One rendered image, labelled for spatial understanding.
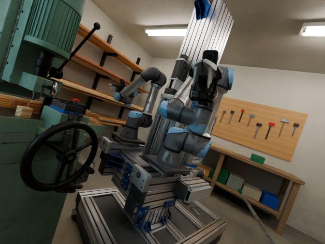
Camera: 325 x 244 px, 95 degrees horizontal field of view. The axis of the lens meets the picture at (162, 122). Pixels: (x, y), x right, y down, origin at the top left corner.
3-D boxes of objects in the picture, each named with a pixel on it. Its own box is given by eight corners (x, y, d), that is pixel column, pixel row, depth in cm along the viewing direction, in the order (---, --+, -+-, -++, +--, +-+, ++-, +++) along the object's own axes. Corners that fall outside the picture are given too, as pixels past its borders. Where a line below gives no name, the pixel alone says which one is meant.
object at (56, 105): (63, 113, 62) (66, 100, 62) (48, 106, 66) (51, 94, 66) (89, 117, 74) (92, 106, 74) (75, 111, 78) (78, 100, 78)
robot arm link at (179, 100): (195, 57, 92) (156, 102, 62) (212, 61, 88) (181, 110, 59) (192, 75, 100) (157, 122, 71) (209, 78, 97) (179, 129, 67)
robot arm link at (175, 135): (166, 143, 101) (173, 124, 100) (185, 151, 96) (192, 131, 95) (160, 144, 89) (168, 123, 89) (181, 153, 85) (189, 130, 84)
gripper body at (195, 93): (214, 99, 41) (214, 107, 52) (220, 68, 41) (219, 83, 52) (186, 96, 43) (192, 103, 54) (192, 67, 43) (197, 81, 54)
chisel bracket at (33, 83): (31, 94, 67) (36, 76, 67) (16, 87, 73) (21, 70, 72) (49, 98, 74) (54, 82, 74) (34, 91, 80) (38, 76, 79)
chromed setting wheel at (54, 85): (49, 100, 85) (56, 80, 85) (37, 95, 90) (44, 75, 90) (55, 101, 88) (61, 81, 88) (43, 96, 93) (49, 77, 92)
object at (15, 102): (12, 109, 65) (15, 99, 64) (10, 108, 65) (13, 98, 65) (64, 116, 86) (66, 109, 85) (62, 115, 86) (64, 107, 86)
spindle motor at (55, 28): (36, 43, 60) (58, -33, 59) (15, 39, 67) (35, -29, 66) (75, 63, 76) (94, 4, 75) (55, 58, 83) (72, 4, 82)
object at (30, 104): (26, 113, 67) (29, 102, 66) (24, 112, 67) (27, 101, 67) (63, 117, 82) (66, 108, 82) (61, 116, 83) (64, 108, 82)
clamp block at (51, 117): (54, 134, 61) (60, 113, 60) (36, 124, 66) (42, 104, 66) (85, 134, 74) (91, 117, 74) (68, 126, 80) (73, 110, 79)
